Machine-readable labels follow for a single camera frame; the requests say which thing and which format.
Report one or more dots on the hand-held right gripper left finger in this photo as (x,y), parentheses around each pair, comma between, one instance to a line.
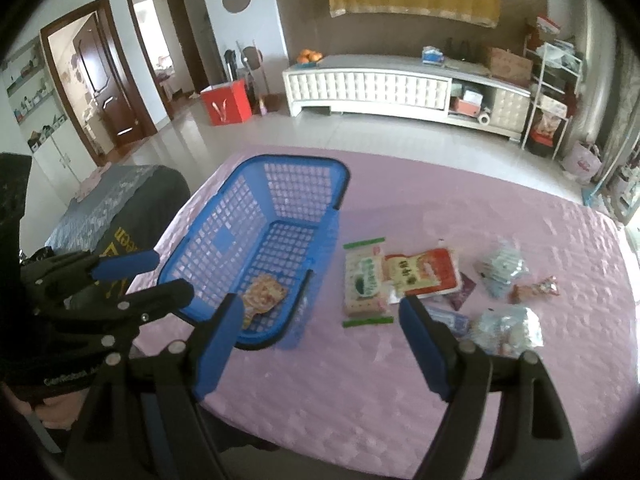
(215,345)

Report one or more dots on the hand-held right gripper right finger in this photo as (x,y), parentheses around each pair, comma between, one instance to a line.
(425,350)

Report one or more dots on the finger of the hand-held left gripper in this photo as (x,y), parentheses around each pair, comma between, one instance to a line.
(165,295)
(125,262)

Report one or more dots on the clear plastic snack box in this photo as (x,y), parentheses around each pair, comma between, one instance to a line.
(450,319)

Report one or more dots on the orange printed snack packet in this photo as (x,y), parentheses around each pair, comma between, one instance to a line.
(262,296)

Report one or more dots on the red cream snack packet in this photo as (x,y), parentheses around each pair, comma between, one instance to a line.
(425,272)

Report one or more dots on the blue plastic basket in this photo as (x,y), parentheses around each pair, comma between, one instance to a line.
(220,225)

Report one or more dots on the green white cracker packet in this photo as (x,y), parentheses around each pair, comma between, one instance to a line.
(367,280)

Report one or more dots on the clear blue snack packet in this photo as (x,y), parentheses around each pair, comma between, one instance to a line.
(500,267)

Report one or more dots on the person's left forearm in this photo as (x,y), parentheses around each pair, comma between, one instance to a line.
(47,412)

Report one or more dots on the grey lace cloth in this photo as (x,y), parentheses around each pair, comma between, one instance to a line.
(85,215)

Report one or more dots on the dark purple small packet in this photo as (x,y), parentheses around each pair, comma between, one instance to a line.
(466,292)

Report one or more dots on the black chair cover yellow print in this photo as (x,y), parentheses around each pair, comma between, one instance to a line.
(147,195)

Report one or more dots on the clear packet of candies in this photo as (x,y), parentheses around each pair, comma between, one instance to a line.
(507,330)

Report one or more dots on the small red candy packet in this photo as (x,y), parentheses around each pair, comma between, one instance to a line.
(535,290)

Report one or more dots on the brown wooden door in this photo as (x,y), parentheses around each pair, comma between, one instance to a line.
(102,85)

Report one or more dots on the red gift box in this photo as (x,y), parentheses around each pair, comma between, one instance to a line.
(225,102)

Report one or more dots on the white paper roll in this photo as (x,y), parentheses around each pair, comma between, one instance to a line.
(484,119)

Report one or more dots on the pink bag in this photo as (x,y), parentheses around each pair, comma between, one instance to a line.
(581,162)

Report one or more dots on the orange box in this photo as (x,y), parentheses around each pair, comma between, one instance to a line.
(466,106)

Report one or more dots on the white tufted tv cabinet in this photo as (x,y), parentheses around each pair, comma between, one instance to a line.
(375,87)

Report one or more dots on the white metal shelf rack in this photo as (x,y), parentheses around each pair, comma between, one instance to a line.
(550,105)

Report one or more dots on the pile of oranges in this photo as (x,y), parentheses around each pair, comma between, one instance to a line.
(310,56)

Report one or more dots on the blue tissue box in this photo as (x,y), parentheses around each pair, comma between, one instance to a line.
(433,55)

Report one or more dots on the brown cardboard box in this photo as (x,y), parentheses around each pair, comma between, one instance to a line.
(510,66)

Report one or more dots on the dark glass bottle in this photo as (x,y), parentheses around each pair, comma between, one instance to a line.
(465,51)

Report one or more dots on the patterned curtain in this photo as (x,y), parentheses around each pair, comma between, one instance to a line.
(617,85)

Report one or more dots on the white wall shelf cabinet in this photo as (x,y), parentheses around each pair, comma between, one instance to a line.
(30,110)

